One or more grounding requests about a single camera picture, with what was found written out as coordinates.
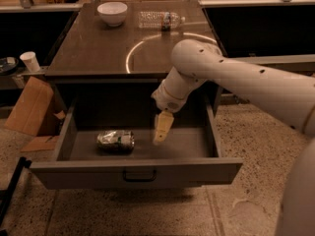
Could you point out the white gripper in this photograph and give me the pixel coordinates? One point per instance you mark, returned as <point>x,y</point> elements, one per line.
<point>166,100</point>

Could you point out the crushed silver green soda can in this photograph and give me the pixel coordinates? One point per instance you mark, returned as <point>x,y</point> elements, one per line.
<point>116,140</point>

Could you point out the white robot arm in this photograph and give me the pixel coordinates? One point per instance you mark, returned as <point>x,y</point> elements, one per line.
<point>286,96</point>

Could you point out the grey open top drawer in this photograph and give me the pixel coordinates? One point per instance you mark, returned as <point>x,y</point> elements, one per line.
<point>189,157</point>

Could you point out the grey counter cabinet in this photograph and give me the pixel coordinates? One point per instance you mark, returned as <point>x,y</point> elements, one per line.
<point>94,53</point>

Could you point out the clear plastic water bottle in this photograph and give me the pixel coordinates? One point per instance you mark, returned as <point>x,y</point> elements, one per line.
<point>159,20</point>

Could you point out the white ceramic bowl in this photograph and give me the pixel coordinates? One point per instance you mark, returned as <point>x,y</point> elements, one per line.
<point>113,13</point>

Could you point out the small brown cardboard piece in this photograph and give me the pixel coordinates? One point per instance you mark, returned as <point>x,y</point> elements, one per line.
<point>41,143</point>

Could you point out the brown cardboard sheet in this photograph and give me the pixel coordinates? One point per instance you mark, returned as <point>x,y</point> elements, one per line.
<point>38,111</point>

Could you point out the black metal stand leg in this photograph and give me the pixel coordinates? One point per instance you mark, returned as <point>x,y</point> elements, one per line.
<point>7,194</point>

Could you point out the white paper cup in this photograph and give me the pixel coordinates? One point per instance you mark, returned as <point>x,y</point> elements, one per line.
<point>29,59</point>

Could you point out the black round dish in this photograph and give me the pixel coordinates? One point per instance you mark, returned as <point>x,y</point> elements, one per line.
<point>8,65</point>

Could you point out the black drawer handle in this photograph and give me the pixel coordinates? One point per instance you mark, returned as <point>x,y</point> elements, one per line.
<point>139,177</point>

